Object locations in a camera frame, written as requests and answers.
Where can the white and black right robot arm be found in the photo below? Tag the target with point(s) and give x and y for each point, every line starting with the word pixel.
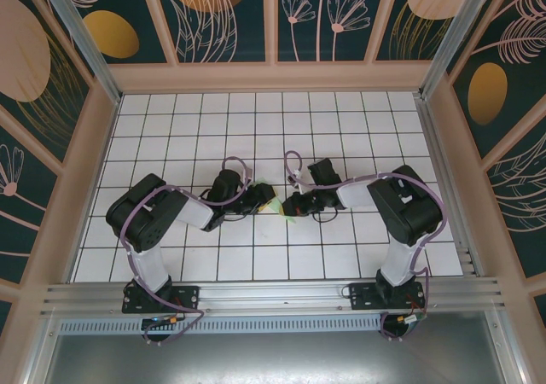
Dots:
pixel 356 192

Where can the grey metal sheet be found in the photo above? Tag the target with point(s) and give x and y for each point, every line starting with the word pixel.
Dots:
pixel 273 358

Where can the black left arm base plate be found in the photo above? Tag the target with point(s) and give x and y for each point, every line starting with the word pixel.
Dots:
pixel 187 298

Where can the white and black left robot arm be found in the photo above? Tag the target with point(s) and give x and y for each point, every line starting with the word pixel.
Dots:
pixel 194 211

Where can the aluminium side rail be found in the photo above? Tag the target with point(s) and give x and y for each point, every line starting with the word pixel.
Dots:
pixel 450 187

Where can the light green cloth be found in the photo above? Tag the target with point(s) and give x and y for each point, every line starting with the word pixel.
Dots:
pixel 291 219

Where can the short aluminium frame post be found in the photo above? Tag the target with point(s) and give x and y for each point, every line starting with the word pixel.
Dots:
pixel 505 350
pixel 42 354

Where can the aluminium mounting rail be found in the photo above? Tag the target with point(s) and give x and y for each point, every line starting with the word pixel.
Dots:
pixel 273 294

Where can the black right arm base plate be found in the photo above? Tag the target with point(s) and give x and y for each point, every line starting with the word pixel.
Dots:
pixel 362 296

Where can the small controller board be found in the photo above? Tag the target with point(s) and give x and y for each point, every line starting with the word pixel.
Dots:
pixel 411 319
pixel 164 321

